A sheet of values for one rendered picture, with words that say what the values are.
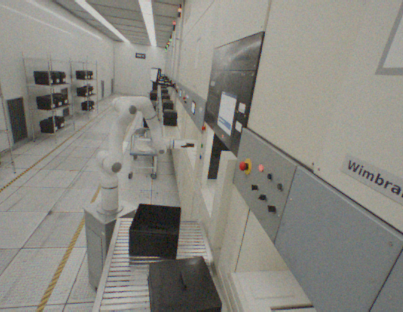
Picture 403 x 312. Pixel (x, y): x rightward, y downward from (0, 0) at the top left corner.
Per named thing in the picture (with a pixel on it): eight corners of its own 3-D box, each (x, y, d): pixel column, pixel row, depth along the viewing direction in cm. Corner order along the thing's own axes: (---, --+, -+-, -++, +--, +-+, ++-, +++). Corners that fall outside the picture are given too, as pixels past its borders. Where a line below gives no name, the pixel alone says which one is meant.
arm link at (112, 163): (111, 168, 164) (123, 176, 154) (95, 167, 155) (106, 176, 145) (129, 100, 158) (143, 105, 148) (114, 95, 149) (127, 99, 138)
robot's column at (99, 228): (87, 284, 190) (81, 206, 164) (115, 264, 212) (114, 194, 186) (106, 304, 176) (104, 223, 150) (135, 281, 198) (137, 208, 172)
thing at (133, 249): (179, 228, 156) (181, 206, 150) (176, 259, 129) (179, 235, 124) (138, 224, 154) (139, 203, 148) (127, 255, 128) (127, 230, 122)
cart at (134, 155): (131, 158, 462) (131, 135, 446) (157, 159, 474) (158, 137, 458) (128, 180, 373) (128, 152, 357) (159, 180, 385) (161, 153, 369)
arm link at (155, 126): (155, 122, 159) (169, 154, 178) (155, 111, 171) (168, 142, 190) (143, 125, 159) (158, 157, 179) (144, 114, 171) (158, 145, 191)
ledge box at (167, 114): (162, 122, 442) (163, 108, 433) (176, 122, 446) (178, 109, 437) (161, 125, 414) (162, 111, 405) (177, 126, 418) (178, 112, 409)
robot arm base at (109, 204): (91, 206, 166) (89, 184, 159) (113, 197, 181) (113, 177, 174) (106, 218, 156) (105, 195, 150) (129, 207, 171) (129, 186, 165)
